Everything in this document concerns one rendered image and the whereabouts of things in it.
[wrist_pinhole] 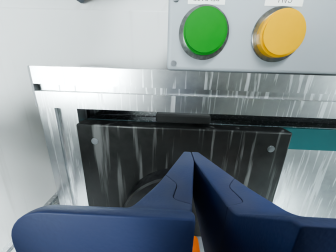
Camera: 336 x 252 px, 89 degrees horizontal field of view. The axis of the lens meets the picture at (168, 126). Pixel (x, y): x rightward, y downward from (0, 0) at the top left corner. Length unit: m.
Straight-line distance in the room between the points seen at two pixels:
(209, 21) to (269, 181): 0.19
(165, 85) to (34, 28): 0.24
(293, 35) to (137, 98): 0.16
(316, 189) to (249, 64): 0.24
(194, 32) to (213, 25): 0.02
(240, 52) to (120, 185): 0.20
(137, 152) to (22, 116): 0.26
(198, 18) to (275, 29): 0.07
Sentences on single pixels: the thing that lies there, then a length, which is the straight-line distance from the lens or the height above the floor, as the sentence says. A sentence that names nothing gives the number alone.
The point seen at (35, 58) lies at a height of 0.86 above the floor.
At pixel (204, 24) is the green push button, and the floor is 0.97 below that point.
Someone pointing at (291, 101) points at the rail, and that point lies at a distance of 0.23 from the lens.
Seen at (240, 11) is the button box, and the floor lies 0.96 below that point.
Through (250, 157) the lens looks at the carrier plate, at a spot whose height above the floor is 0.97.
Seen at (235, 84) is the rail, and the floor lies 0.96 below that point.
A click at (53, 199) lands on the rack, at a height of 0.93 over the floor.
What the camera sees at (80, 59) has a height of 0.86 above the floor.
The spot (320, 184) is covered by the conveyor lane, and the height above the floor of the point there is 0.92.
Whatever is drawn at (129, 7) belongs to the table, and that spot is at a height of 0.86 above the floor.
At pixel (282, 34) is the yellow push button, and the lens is 0.20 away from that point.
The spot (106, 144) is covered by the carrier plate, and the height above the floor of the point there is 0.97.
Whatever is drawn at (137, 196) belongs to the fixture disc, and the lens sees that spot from 0.21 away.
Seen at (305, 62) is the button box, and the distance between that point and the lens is 0.23.
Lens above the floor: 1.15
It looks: 71 degrees down
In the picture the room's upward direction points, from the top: 174 degrees counter-clockwise
